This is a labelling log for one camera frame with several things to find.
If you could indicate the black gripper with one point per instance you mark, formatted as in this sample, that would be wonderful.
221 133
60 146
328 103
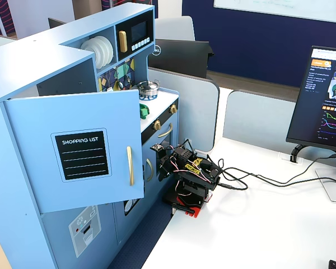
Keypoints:
164 167

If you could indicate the green plastic lid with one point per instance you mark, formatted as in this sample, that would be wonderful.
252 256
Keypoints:
144 111

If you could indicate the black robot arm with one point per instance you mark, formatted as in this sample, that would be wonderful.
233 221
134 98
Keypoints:
196 171

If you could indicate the steel pot with lid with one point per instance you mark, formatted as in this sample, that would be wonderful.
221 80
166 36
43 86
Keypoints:
148 87

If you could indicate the gold stove knob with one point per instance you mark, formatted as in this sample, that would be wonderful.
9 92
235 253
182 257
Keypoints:
173 109
157 125

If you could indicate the red and black base clamp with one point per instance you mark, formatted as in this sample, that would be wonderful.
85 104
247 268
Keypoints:
191 208

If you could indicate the grey desk divider panel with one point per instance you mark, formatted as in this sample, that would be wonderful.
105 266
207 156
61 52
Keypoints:
196 112
257 120

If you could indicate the hanging metal ladle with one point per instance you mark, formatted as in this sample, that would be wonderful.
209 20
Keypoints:
119 85

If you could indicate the hanging metal spoon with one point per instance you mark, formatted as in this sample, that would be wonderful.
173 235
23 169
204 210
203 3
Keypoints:
128 79

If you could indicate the black dell monitor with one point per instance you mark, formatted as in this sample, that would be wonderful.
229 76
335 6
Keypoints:
182 57

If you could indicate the white toy plate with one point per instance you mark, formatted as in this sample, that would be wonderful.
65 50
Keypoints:
88 47
105 50
111 51

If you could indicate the open blue cabinet door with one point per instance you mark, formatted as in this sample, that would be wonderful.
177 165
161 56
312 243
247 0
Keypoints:
30 140

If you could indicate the black toy microwave door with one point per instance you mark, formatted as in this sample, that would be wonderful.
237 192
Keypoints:
138 30

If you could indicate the grey office chair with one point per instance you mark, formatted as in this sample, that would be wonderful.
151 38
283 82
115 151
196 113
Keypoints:
175 28

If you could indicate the computer monitor showing graphs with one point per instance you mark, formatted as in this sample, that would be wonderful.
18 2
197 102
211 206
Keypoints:
305 106

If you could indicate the blue toy kitchen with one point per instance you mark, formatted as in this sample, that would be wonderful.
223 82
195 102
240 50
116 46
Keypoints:
30 56

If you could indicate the silver monitor stand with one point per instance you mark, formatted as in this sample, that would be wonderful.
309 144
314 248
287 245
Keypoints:
333 187

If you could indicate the dark partition panel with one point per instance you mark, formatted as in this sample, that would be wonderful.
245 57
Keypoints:
55 22

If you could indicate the white whiteboard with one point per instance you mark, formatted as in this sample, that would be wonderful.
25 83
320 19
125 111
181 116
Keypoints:
268 8

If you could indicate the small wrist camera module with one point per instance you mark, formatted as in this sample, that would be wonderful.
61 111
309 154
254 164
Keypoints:
157 147

